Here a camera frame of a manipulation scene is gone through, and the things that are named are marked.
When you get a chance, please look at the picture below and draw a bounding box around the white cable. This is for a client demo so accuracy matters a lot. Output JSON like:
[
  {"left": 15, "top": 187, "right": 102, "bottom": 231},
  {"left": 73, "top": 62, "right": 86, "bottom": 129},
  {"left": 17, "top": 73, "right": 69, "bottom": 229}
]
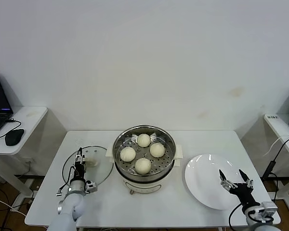
[{"left": 265, "top": 134, "right": 289, "bottom": 156}]

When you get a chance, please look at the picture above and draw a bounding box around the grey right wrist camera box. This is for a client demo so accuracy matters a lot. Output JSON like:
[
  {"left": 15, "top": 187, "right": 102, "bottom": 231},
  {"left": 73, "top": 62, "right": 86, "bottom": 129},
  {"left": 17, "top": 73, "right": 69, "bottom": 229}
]
[{"left": 257, "top": 201, "right": 278, "bottom": 217}]

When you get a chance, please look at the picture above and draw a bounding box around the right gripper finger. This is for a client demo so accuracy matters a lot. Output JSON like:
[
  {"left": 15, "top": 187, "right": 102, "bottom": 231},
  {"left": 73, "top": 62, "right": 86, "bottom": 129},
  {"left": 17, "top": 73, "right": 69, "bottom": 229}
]
[
  {"left": 238, "top": 169, "right": 254, "bottom": 188},
  {"left": 218, "top": 169, "right": 236, "bottom": 192}
]

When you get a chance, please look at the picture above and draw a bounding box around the black computer mouse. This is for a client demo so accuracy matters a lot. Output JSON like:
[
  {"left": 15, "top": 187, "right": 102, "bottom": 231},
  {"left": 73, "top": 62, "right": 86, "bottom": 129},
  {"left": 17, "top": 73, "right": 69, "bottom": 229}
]
[{"left": 5, "top": 128, "right": 25, "bottom": 146}]

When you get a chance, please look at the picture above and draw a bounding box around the black cable with adapter block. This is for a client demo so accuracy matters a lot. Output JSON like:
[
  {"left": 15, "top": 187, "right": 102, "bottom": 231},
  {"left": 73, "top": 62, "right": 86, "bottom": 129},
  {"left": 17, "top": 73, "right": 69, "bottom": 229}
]
[{"left": 261, "top": 136, "right": 289, "bottom": 203}]

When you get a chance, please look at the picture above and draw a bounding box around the white round plate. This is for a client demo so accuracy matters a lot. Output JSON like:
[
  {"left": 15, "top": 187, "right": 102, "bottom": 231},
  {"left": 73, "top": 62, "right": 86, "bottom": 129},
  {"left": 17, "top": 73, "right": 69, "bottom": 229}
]
[{"left": 184, "top": 154, "right": 247, "bottom": 211}]

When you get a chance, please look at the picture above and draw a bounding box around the round glass pot lid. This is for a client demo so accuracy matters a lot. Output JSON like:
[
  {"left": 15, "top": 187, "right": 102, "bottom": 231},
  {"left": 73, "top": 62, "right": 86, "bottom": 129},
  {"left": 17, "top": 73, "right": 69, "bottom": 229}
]
[{"left": 62, "top": 146, "right": 114, "bottom": 191}]

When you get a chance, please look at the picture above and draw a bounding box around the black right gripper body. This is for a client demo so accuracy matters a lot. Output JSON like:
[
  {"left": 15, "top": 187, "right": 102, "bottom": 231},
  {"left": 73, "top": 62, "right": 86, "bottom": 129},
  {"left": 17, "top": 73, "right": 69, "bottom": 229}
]
[{"left": 230, "top": 182, "right": 261, "bottom": 208}]

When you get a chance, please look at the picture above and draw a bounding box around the black mouse cable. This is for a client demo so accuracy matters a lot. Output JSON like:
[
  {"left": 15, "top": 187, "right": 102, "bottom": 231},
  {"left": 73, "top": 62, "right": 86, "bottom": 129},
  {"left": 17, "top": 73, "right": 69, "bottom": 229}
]
[{"left": 0, "top": 117, "right": 22, "bottom": 140}]

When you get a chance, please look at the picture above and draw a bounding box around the cream electric cooking pot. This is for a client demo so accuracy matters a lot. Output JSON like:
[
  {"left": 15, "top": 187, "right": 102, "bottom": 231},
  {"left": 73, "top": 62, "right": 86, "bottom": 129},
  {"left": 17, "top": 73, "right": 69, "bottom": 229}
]
[{"left": 113, "top": 156, "right": 181, "bottom": 195}]

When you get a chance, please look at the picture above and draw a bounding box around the white steamed baozi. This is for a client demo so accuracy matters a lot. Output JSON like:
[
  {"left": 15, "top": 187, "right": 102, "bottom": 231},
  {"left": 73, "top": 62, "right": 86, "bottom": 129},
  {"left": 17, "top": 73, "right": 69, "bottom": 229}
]
[
  {"left": 137, "top": 133, "right": 151, "bottom": 147},
  {"left": 134, "top": 158, "right": 151, "bottom": 175},
  {"left": 119, "top": 147, "right": 136, "bottom": 162},
  {"left": 149, "top": 142, "right": 166, "bottom": 158}
]

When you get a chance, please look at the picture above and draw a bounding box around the white side table beige panel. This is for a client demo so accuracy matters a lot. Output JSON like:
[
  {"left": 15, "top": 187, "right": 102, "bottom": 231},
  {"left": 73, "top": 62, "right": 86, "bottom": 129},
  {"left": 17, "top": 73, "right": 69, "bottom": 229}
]
[{"left": 0, "top": 106, "right": 68, "bottom": 202}]

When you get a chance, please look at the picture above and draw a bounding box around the white wall socket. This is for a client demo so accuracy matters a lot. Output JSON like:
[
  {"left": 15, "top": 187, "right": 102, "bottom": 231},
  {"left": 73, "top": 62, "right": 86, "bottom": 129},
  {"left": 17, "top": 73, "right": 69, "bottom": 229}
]
[{"left": 23, "top": 157, "right": 37, "bottom": 167}]

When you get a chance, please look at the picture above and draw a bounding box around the perforated steel steamer basket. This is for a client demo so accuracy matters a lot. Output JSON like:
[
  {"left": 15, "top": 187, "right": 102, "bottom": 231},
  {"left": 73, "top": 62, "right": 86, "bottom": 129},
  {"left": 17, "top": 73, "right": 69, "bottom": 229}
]
[{"left": 106, "top": 124, "right": 184, "bottom": 178}]

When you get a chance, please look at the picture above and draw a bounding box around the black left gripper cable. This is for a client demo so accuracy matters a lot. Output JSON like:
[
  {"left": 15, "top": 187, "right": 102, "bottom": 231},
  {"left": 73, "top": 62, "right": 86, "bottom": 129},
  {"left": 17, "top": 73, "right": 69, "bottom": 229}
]
[{"left": 55, "top": 166, "right": 75, "bottom": 197}]

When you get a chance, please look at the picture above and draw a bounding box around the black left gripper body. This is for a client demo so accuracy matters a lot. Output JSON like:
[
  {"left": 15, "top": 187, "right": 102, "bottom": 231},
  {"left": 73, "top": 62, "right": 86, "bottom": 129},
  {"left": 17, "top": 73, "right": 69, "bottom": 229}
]
[{"left": 73, "top": 162, "right": 87, "bottom": 180}]

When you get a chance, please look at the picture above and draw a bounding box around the white side table with label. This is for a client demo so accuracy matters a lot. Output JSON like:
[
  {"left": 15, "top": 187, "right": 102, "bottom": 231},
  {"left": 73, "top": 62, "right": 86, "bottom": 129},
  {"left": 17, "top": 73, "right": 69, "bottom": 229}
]
[{"left": 240, "top": 112, "right": 289, "bottom": 214}]

